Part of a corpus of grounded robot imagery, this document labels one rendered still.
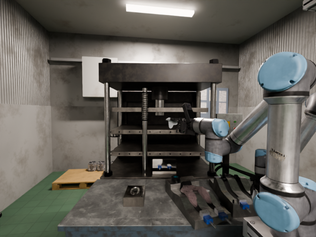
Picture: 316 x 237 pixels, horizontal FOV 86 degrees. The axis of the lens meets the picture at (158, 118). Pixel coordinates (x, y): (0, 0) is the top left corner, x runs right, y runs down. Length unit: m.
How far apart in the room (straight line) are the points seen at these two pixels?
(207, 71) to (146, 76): 0.64
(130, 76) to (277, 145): 1.50
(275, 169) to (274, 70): 0.30
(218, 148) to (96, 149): 4.01
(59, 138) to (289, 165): 4.57
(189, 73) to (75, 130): 3.44
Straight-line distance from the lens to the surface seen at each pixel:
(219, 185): 1.54
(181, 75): 1.84
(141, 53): 4.63
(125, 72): 1.86
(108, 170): 2.01
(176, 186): 1.49
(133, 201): 1.39
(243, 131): 0.82
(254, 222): 0.93
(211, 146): 0.77
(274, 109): 0.63
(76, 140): 4.65
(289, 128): 0.62
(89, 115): 4.51
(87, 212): 1.42
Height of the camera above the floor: 1.51
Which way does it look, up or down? 3 degrees down
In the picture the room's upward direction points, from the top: straight up
